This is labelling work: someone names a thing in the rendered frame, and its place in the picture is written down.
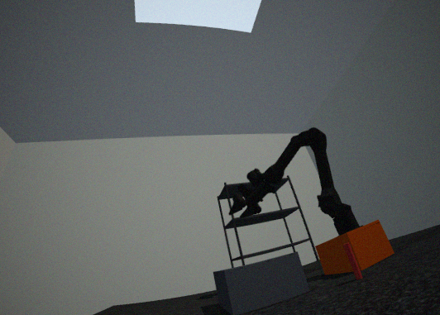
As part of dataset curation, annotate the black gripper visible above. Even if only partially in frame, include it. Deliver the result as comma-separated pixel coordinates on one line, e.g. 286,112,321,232
229,189,263,218

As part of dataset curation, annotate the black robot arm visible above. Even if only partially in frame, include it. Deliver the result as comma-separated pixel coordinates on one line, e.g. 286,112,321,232
247,128,362,236

